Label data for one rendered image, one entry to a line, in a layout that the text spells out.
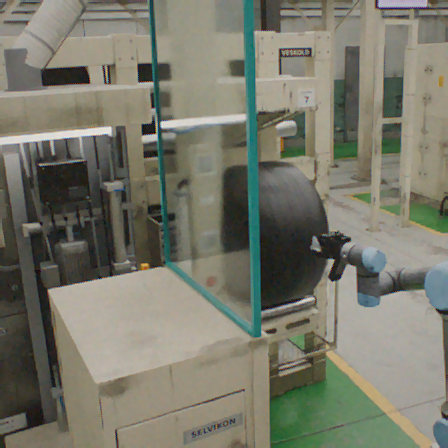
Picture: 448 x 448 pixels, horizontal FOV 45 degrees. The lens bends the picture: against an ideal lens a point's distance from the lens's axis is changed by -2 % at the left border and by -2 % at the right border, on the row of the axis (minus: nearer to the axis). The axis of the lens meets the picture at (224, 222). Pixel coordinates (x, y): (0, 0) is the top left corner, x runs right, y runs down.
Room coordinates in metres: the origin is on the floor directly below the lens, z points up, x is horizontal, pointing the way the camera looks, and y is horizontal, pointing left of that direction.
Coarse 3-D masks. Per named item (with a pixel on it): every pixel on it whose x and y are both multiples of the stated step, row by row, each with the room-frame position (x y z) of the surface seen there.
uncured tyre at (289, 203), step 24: (264, 168) 2.09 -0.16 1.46; (288, 168) 2.11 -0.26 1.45; (264, 192) 1.96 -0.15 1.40; (288, 192) 1.98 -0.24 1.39; (312, 192) 2.02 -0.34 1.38; (264, 216) 1.91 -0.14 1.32; (288, 216) 1.92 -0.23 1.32; (312, 216) 1.95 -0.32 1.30; (264, 240) 1.88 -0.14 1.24; (288, 240) 1.88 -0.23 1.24; (264, 264) 1.88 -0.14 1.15; (288, 264) 1.88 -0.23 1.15; (312, 264) 1.93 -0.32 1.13; (264, 288) 1.91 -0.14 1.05; (288, 288) 1.92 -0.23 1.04; (312, 288) 2.00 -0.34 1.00
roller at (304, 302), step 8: (312, 296) 2.09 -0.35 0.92; (280, 304) 2.03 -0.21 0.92; (288, 304) 2.03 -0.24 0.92; (296, 304) 2.04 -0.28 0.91; (304, 304) 2.06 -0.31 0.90; (312, 304) 2.08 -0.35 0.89; (264, 312) 1.98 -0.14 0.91; (272, 312) 1.99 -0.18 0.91; (280, 312) 2.01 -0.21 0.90; (288, 312) 2.03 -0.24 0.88
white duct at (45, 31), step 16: (48, 0) 2.04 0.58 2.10; (64, 0) 2.04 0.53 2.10; (80, 0) 2.07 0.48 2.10; (48, 16) 2.02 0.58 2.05; (64, 16) 2.04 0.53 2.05; (32, 32) 2.00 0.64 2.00; (48, 32) 2.01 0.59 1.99; (64, 32) 2.06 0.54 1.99; (32, 48) 1.98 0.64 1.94; (48, 48) 2.02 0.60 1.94; (32, 64) 1.98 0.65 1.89
